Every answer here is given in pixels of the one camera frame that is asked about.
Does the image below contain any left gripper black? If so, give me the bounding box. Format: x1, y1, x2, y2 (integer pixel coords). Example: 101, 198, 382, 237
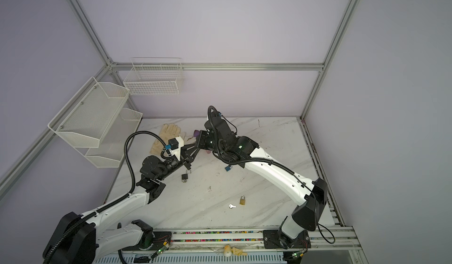
157, 143, 200, 182

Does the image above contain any black padlock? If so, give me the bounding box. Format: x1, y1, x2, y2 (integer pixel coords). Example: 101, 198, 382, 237
181, 169, 192, 183

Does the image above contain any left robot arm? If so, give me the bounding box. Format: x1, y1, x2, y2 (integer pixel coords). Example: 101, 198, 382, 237
42, 137, 199, 264

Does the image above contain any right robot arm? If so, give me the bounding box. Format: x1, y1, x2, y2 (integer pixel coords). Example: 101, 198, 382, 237
196, 106, 328, 249

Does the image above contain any purple pink trowel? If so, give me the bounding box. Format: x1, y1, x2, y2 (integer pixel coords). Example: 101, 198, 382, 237
193, 130, 211, 154

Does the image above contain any beige leather glove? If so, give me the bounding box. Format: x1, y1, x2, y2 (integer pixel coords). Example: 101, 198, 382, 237
149, 124, 181, 156

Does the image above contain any lower white mesh shelf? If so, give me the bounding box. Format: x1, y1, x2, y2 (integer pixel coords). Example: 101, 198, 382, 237
84, 108, 142, 168

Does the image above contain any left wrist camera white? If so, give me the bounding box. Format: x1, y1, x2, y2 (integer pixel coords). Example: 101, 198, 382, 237
164, 136, 184, 160

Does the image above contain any white wire basket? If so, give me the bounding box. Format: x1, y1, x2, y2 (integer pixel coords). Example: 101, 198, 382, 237
123, 57, 184, 96

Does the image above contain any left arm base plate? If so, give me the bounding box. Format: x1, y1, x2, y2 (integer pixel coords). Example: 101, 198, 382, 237
139, 231, 172, 251

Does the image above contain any beige toy on rail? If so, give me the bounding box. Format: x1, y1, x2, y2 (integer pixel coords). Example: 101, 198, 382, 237
223, 245, 248, 258

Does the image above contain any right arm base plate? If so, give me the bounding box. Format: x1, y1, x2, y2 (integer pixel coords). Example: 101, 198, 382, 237
262, 228, 312, 250

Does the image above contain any aluminium rail frame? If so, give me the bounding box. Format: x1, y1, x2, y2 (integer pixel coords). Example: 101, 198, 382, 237
95, 226, 368, 264

